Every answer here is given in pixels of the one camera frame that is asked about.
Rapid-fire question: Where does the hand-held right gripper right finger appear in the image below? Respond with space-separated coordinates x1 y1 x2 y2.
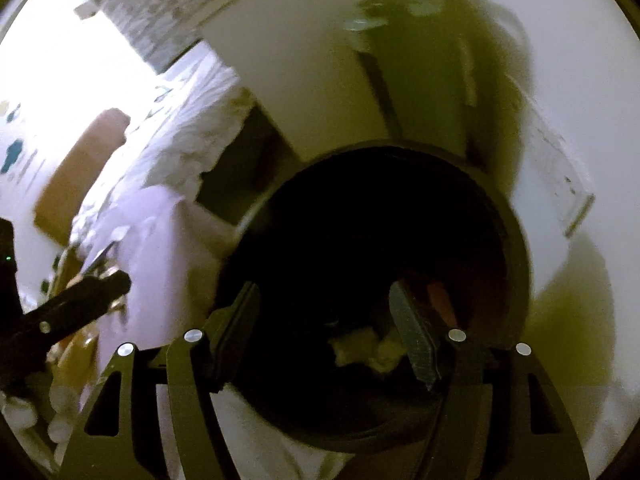
389 280 592 480

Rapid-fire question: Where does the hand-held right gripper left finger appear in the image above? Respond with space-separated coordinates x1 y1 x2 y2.
52 281 263 480

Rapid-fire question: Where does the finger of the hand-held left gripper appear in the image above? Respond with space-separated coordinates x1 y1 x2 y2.
0 269 132 387

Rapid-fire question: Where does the yellowish paper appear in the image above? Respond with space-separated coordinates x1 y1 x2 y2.
327 325 412 374

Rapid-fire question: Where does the black round trash bin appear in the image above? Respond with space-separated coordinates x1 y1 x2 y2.
217 144 532 455

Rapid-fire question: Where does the bed with white duvet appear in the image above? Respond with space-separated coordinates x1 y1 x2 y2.
70 55 257 256

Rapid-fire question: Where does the white cabinet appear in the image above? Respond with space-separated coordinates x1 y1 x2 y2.
199 0 483 167

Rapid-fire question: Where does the patterned window blind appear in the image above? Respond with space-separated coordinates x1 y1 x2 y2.
82 0 262 74

